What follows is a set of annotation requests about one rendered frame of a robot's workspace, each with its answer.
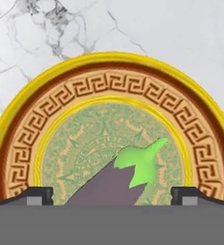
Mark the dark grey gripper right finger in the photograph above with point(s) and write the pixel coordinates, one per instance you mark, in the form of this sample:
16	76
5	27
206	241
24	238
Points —
186	194

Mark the purple eggplant with green stem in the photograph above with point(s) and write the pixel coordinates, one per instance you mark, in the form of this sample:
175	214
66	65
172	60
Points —
117	185

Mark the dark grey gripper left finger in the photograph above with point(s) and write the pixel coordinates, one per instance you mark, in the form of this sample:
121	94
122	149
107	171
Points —
37	194

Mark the yellow rimmed patterned plate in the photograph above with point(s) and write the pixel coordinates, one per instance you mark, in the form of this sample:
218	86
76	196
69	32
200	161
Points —
85	95

